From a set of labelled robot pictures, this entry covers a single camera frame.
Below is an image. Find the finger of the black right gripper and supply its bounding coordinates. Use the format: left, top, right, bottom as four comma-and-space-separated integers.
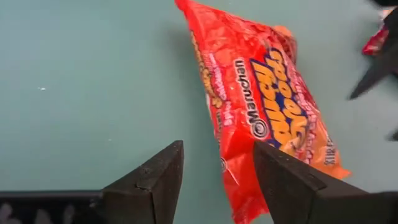
347, 7, 398, 101

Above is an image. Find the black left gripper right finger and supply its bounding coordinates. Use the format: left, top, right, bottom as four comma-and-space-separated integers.
252, 141, 374, 224

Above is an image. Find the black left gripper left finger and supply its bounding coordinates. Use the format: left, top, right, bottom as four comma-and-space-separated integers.
101, 139, 185, 224

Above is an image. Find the red beef ramen packet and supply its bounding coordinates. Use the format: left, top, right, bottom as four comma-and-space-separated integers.
361, 8, 392, 57

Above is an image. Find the orange Saucy Noods packet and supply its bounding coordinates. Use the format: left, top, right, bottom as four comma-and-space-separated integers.
174, 0, 352, 224

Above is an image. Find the green table mat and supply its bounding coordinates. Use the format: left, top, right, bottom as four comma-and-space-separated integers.
0, 0, 398, 224

